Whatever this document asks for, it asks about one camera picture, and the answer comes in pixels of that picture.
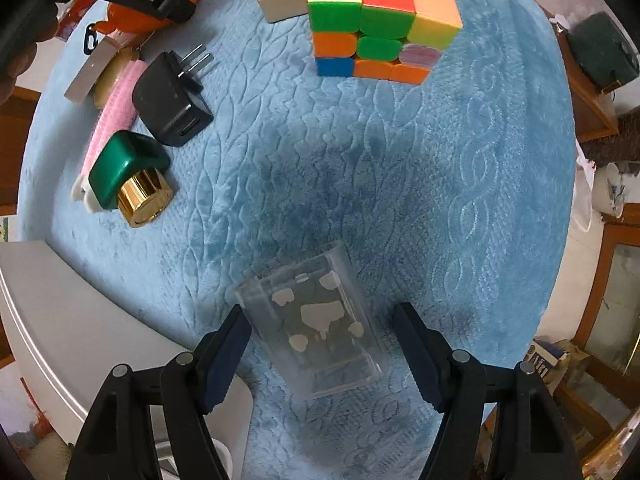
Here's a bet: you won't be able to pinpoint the beige oval block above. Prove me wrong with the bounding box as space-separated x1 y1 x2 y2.
94 50 135 110

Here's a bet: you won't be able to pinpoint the grey white flat bar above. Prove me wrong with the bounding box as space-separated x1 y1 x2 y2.
64 41 121 105

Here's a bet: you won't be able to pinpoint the blue printed cardboard box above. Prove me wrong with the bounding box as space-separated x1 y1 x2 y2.
530 337 591 396

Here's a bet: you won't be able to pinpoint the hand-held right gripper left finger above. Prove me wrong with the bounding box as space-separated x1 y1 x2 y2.
65 304 253 480

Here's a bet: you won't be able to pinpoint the person's left hand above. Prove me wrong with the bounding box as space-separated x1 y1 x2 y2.
0 42 39 106

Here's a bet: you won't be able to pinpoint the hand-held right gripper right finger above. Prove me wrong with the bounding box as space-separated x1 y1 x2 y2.
391 302 581 480

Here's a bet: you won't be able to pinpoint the small white ornament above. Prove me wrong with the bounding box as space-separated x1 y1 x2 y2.
549 9 581 33

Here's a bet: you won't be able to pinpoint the multicoloured puzzle cube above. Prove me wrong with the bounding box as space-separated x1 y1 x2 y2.
306 0 463 86

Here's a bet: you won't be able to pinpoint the dark green bag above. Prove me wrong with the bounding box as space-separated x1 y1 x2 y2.
565 12 640 93

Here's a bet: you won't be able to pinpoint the orange tape measure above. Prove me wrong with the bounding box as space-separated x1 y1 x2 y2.
81 0 234 56

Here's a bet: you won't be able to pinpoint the blue embossed blanket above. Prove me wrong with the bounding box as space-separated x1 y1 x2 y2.
17 0 593 480

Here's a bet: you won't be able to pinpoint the clear plastic box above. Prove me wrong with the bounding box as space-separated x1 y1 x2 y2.
235 241 383 401

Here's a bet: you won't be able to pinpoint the green bottle with gold cap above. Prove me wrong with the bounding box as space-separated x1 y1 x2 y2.
88 131 177 229

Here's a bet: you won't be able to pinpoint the wooden glass cabinet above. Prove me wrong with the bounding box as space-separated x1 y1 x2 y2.
570 215 640 376

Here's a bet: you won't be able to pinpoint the pink bristle brush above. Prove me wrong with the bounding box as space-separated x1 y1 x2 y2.
70 57 146 213

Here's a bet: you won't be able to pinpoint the black power adapter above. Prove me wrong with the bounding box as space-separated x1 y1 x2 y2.
132 45 216 147

